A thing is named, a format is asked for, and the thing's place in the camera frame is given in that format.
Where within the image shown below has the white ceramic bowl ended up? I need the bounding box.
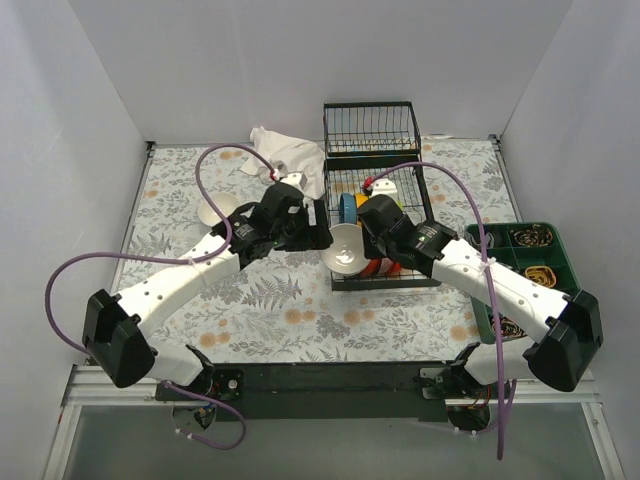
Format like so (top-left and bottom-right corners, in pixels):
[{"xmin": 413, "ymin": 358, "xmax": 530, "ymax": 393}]
[
  {"xmin": 321, "ymin": 223, "xmax": 369, "ymax": 276},
  {"xmin": 197, "ymin": 193, "xmax": 240, "ymax": 228}
]

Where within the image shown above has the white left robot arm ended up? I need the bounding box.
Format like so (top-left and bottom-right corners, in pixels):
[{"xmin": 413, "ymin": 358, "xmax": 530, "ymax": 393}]
[{"xmin": 83, "ymin": 181, "xmax": 333, "ymax": 400}]

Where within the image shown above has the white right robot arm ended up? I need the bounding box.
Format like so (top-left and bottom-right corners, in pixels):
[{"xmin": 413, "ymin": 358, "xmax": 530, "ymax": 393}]
[{"xmin": 358, "ymin": 195, "xmax": 603, "ymax": 398}]

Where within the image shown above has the pink patterned bowl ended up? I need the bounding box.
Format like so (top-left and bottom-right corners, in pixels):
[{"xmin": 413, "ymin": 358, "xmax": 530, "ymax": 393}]
[{"xmin": 378, "ymin": 258, "xmax": 395, "ymax": 275}]

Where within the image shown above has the yellow orange bowl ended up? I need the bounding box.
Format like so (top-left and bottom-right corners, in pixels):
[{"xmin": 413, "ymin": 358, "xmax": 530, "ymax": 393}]
[{"xmin": 354, "ymin": 193, "xmax": 369, "ymax": 208}]

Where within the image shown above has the blue bowl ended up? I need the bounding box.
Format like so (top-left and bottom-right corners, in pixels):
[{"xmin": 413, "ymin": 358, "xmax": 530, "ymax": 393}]
[{"xmin": 338, "ymin": 193, "xmax": 358, "ymax": 225}]

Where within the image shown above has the crumpled white cloth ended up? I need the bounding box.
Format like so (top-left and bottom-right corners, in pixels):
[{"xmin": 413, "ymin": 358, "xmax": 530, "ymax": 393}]
[{"xmin": 250, "ymin": 126, "xmax": 325, "ymax": 200}]

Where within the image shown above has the floral table mat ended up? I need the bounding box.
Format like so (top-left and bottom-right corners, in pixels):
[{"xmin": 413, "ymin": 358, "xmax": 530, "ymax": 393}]
[{"xmin": 129, "ymin": 139, "xmax": 515, "ymax": 363}]

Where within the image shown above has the green compartment tray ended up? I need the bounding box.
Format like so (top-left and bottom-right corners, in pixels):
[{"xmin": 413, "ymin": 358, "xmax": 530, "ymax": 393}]
[{"xmin": 464, "ymin": 222, "xmax": 580, "ymax": 344}]

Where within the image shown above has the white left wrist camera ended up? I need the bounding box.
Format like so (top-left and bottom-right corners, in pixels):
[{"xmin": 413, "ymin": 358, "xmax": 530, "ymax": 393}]
[{"xmin": 280, "ymin": 172, "xmax": 308, "ymax": 193}]

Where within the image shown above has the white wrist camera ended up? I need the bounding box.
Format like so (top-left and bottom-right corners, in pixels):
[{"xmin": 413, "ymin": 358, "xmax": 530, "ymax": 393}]
[
  {"xmin": 280, "ymin": 172, "xmax": 308, "ymax": 193},
  {"xmin": 371, "ymin": 178, "xmax": 399, "ymax": 203}
]

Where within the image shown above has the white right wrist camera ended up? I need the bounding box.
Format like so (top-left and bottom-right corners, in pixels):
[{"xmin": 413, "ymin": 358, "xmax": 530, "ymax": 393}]
[{"xmin": 371, "ymin": 178, "xmax": 399, "ymax": 203}]

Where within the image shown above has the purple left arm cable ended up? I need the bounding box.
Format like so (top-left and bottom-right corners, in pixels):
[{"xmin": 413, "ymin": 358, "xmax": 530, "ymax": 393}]
[{"xmin": 44, "ymin": 144, "xmax": 281, "ymax": 450}]

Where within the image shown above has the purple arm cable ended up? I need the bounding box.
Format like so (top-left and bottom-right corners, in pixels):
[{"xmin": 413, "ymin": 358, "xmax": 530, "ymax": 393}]
[
  {"xmin": 44, "ymin": 144, "xmax": 281, "ymax": 450},
  {"xmin": 361, "ymin": 161, "xmax": 518, "ymax": 462}
]

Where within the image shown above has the black wire dish rack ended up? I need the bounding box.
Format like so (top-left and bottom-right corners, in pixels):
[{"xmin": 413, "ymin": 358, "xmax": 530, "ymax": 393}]
[{"xmin": 322, "ymin": 154, "xmax": 448, "ymax": 294}]

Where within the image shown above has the black wire basket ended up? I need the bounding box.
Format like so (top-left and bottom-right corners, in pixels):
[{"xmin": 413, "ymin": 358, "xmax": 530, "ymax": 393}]
[{"xmin": 323, "ymin": 101, "xmax": 421, "ymax": 157}]

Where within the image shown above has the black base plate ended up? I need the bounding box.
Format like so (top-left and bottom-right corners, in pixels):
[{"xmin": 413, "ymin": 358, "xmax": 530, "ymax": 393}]
[{"xmin": 153, "ymin": 359, "xmax": 496, "ymax": 431}]

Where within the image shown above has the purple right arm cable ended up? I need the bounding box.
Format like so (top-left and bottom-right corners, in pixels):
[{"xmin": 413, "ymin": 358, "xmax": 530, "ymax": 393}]
[{"xmin": 361, "ymin": 161, "xmax": 518, "ymax": 462}]

